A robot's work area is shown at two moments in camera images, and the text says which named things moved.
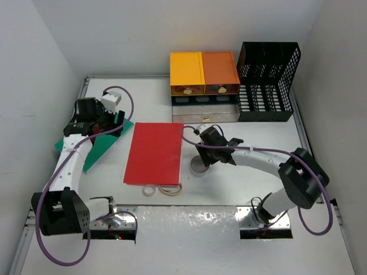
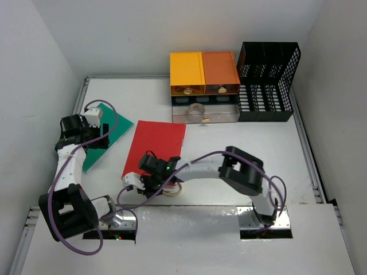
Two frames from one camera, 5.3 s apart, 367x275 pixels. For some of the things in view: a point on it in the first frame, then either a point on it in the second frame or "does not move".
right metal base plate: (246, 220) does not move
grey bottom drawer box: (205, 108) does not move
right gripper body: (211, 152) → (153, 183)
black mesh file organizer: (266, 71) does not move
